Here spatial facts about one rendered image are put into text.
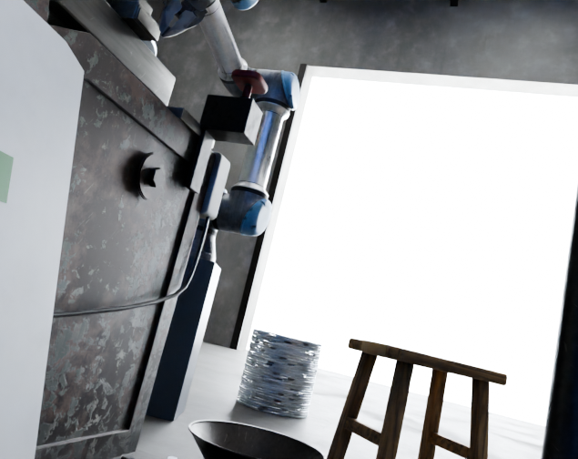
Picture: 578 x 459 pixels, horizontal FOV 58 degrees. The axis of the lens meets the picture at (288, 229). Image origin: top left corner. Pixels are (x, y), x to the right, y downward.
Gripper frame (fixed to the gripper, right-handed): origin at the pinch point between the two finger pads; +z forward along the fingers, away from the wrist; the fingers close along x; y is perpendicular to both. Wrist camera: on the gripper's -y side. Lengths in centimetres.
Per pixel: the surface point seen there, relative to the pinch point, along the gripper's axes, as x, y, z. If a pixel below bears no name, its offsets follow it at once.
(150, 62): 1.4, -21.1, 19.0
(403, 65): -246, 277, -341
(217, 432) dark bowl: -61, 1, 66
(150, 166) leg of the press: -7.8, -23.7, 34.4
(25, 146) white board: 9, -42, 48
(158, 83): -2.0, -18.9, 19.9
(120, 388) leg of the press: -27, -16, 67
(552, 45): -319, 161, -398
